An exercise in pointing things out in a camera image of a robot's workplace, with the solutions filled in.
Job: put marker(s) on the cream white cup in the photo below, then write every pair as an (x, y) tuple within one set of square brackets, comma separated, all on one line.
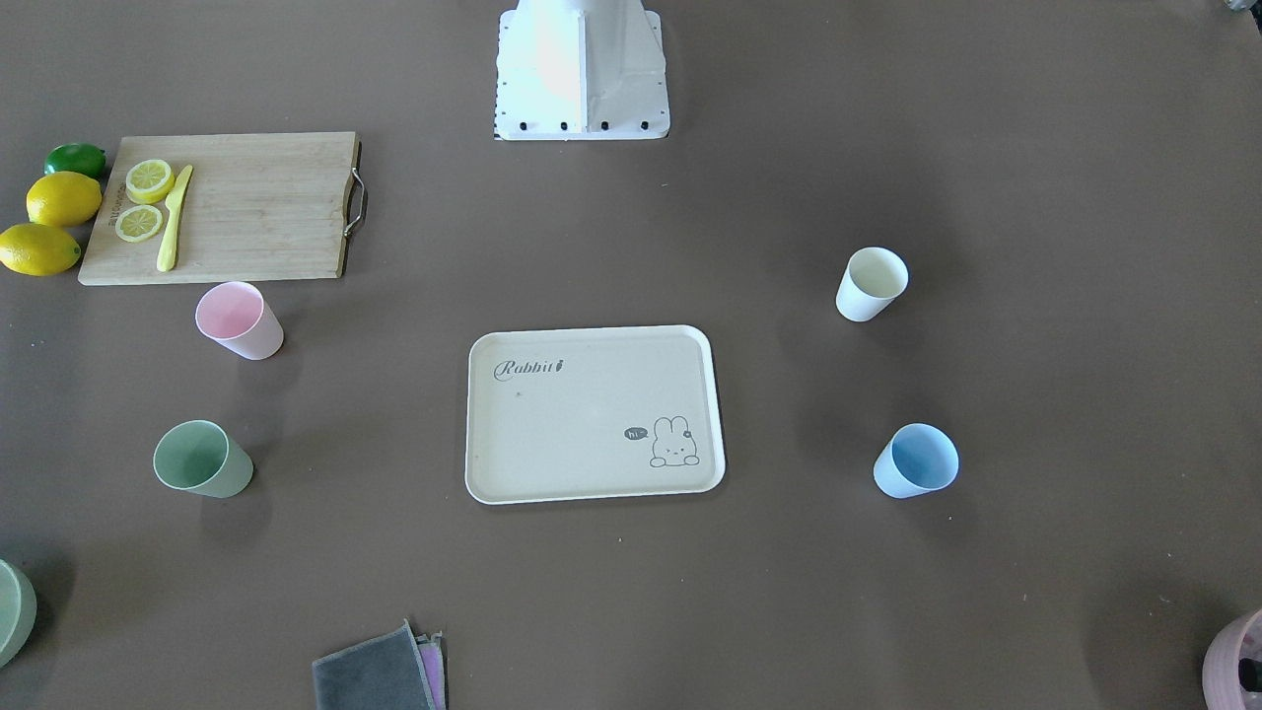
[(873, 278)]

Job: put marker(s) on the pink cup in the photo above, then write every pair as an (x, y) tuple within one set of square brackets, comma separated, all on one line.
[(236, 315)]

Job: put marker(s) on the cream rabbit tray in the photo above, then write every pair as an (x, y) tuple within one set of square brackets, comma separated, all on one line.
[(588, 413)]

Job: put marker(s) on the light blue cup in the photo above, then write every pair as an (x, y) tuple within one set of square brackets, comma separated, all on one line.
[(918, 459)]

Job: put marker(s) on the purple cloth underneath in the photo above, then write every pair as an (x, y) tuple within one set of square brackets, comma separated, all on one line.
[(432, 657)]

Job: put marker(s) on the wooden cutting board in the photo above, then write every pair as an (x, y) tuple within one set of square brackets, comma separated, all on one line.
[(268, 206)]

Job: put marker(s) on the grey folded cloth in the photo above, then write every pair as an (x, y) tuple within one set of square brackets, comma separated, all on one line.
[(383, 673)]

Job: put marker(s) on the green cup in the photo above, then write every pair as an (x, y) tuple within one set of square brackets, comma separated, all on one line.
[(199, 457)]

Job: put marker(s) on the yellow plastic knife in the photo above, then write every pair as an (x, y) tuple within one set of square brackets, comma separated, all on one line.
[(174, 200)]

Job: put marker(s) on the lower lemon slice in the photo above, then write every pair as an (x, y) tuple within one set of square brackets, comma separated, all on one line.
[(139, 223)]

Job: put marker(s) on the lemon slice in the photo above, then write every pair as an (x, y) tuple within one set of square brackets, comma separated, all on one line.
[(139, 223), (149, 182)]

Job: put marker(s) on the upper lemon slice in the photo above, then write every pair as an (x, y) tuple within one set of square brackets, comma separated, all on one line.
[(149, 182)]

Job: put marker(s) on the green lime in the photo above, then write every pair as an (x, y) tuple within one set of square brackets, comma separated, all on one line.
[(76, 158)]

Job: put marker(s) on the whole lemon near board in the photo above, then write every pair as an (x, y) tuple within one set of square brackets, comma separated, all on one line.
[(64, 199)]

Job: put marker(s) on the green bowl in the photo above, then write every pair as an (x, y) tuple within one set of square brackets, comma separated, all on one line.
[(18, 611)]

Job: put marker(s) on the pink bowl with ice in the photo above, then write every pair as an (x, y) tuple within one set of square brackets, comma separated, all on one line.
[(1230, 673)]

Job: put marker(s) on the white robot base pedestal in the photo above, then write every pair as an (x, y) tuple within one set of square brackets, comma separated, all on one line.
[(580, 70)]

